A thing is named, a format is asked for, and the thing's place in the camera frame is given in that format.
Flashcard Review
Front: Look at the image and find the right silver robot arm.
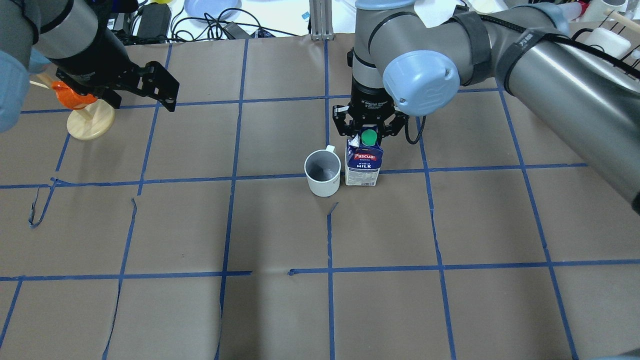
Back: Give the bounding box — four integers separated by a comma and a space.
333, 0, 640, 212

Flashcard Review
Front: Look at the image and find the black power adapter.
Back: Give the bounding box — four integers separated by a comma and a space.
135, 2, 171, 44

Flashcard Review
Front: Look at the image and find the orange mug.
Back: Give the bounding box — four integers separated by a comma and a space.
51, 80, 98, 111

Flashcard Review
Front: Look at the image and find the blue white milk carton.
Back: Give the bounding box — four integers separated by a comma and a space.
344, 126, 384, 187

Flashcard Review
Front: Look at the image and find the white mug grey inside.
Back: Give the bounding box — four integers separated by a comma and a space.
304, 145, 342, 198

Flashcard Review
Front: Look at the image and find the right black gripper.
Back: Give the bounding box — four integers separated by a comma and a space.
333, 85, 409, 138

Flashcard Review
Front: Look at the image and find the aluminium frame post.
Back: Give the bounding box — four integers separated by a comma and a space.
308, 0, 335, 41

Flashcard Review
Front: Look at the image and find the blue plate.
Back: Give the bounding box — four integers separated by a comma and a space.
183, 0, 242, 23

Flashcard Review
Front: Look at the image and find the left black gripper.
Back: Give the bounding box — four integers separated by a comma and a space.
55, 61, 180, 112

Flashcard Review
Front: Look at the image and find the wooden rolling stick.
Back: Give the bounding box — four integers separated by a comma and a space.
602, 9, 640, 32

